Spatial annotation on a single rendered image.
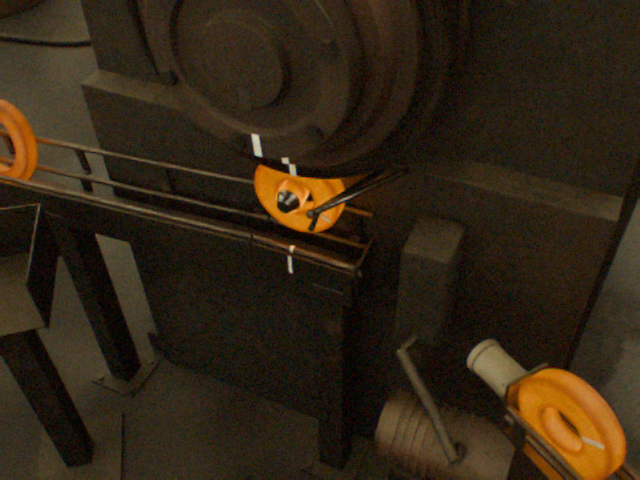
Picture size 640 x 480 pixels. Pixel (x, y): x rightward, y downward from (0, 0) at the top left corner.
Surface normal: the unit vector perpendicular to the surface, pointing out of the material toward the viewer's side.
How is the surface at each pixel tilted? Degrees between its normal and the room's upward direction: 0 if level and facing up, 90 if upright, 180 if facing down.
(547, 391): 90
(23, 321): 5
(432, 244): 0
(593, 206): 0
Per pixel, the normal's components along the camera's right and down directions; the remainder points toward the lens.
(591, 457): -0.83, 0.40
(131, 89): -0.03, -0.71
